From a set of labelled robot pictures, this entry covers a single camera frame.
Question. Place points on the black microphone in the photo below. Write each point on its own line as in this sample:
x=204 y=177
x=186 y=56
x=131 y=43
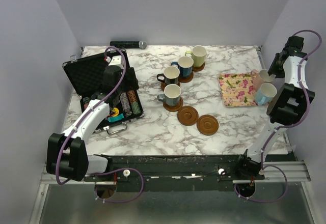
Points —
x=129 y=44

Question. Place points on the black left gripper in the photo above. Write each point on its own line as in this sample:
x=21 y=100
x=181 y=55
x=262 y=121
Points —
x=132 y=84

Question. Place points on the aluminium mounting rail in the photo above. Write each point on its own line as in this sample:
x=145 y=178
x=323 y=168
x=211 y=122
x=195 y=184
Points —
x=295 y=171

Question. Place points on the light blue mug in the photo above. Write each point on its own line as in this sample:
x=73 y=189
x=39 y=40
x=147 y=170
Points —
x=265 y=93

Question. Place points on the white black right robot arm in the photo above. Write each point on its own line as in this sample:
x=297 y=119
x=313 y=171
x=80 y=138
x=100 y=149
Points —
x=287 y=109

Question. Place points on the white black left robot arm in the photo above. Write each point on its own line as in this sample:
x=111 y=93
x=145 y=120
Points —
x=66 y=152

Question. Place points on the light green mug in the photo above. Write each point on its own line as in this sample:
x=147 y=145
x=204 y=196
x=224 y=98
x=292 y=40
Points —
x=198 y=54

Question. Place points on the grey blue mug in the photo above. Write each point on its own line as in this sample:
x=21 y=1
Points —
x=171 y=95

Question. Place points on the dark blue mug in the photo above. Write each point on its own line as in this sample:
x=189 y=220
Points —
x=184 y=65

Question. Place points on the floral serving tray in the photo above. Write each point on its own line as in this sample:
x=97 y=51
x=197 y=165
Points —
x=238 y=89

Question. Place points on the teal mug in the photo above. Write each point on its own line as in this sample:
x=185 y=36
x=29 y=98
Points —
x=169 y=76

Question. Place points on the yellow dealer button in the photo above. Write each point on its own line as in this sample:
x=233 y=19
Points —
x=114 y=112

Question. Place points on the brown wooden coaster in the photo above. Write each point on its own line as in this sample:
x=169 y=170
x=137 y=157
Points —
x=187 y=115
x=186 y=79
x=163 y=85
x=207 y=125
x=174 y=108
x=197 y=69

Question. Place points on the teal rectangular block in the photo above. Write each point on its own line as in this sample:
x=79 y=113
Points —
x=116 y=118

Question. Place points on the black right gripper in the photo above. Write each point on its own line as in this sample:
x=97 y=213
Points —
x=274 y=64

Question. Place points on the black poker chip case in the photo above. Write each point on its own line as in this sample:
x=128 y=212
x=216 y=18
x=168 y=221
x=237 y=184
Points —
x=86 y=76

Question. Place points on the pink mug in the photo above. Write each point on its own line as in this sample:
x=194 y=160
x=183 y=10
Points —
x=261 y=77

